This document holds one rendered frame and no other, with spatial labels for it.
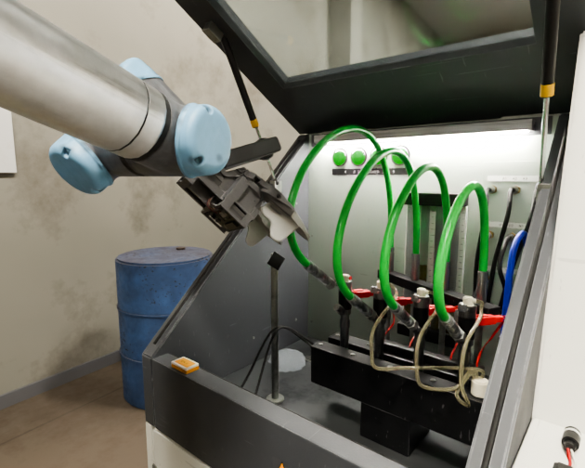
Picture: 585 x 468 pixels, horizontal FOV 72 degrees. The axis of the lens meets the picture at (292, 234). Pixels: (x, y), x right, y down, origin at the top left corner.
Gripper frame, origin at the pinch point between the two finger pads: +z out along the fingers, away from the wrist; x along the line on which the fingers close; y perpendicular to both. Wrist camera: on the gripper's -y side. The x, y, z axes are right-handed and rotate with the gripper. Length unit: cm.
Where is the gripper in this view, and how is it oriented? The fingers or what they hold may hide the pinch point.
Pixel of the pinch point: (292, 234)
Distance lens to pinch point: 69.4
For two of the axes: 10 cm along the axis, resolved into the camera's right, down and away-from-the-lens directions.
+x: 5.9, -1.1, -8.0
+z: 6.4, 6.6, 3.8
